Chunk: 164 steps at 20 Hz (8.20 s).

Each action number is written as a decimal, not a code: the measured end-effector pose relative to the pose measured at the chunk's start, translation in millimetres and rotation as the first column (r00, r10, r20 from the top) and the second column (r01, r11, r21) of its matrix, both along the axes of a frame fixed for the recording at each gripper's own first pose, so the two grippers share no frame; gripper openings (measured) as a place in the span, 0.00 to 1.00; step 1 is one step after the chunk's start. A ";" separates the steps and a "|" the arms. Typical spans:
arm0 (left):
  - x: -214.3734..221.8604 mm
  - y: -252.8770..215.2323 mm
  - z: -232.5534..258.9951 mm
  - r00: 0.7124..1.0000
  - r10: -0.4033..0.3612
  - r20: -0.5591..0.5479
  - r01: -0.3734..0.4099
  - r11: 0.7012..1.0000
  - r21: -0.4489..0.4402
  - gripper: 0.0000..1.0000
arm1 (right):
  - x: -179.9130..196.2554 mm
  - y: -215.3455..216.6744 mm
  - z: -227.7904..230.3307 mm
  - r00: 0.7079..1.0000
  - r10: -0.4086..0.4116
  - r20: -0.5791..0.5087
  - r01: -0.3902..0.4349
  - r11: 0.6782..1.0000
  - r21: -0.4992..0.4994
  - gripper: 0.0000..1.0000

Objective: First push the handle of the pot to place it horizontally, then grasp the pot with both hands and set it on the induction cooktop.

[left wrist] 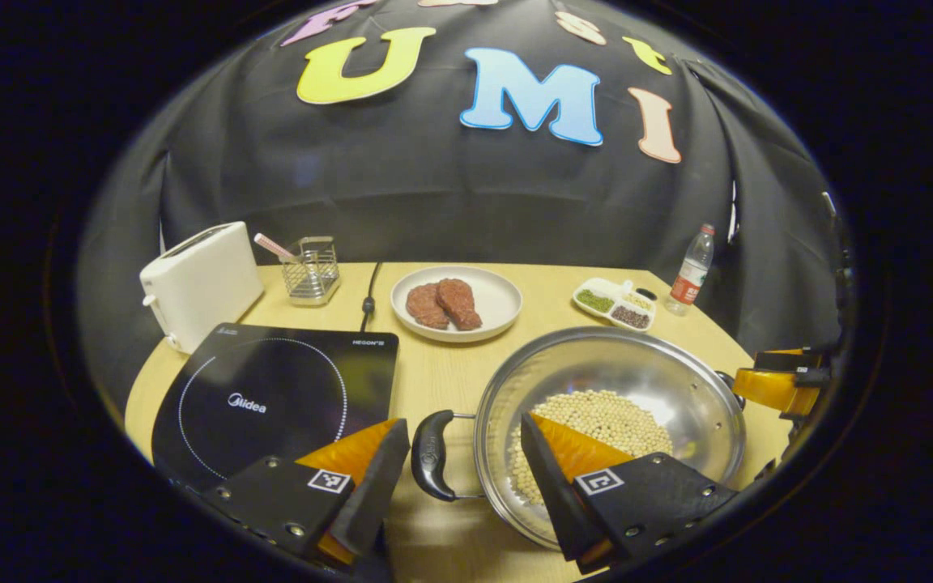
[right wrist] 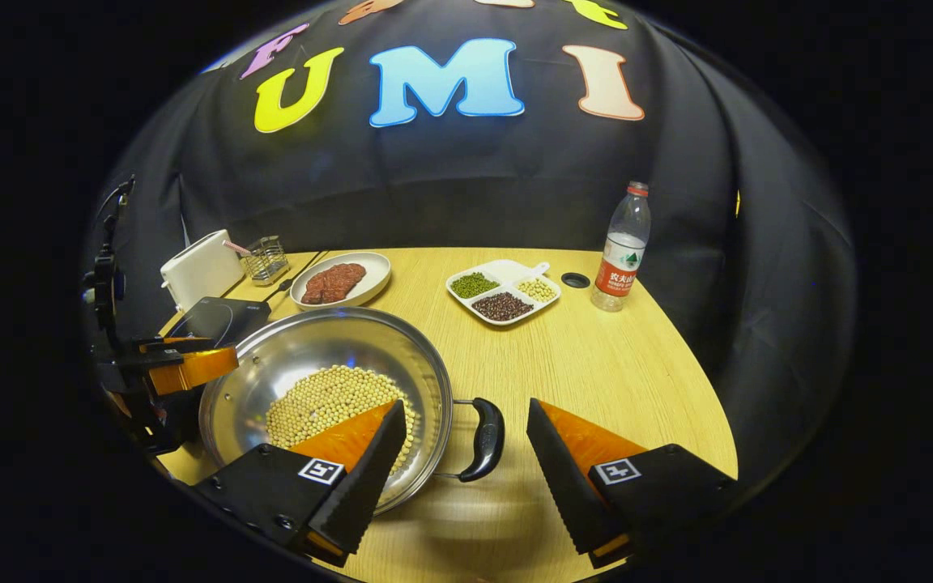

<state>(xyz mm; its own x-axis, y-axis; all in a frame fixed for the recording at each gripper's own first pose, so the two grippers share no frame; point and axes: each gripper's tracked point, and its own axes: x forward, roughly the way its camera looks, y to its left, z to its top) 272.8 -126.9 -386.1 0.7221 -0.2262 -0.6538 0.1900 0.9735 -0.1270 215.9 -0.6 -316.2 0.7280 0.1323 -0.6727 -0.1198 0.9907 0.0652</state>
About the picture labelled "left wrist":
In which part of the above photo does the pink utensil handle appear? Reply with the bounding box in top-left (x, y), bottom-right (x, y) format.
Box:
top-left (253, 232), bottom-right (297, 262)

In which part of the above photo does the white toaster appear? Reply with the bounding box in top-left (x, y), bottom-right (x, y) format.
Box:
top-left (139, 221), bottom-right (266, 355)

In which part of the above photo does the pile of soybeans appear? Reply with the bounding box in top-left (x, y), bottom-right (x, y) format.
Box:
top-left (507, 389), bottom-right (674, 507)

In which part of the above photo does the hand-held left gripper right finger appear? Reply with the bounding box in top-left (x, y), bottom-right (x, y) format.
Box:
top-left (519, 411), bottom-right (739, 576)

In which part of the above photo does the steel pot with black handles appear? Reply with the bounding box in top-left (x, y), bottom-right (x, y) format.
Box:
top-left (411, 326), bottom-right (747, 551)

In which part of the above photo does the raw meat steak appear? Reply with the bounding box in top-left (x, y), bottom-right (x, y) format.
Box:
top-left (406, 283), bottom-right (451, 330)
top-left (436, 278), bottom-right (484, 331)

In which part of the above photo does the black power cable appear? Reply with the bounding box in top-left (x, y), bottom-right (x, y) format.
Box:
top-left (360, 262), bottom-right (384, 333)

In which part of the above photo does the clear bottle with red label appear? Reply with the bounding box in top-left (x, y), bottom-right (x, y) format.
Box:
top-left (665, 223), bottom-right (716, 317)

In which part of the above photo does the black induction cooktop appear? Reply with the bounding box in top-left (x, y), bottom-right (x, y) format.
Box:
top-left (151, 322), bottom-right (400, 491)

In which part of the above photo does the white divided dish with beans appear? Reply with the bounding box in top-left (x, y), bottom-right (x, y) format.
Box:
top-left (572, 277), bottom-right (658, 333)

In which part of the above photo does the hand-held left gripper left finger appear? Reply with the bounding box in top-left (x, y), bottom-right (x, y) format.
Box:
top-left (206, 418), bottom-right (411, 572)

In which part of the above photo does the metal wire utensil holder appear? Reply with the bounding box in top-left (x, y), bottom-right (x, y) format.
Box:
top-left (280, 236), bottom-right (342, 307)

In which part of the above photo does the white round plate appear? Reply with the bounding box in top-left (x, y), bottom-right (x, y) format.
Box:
top-left (390, 265), bottom-right (524, 343)

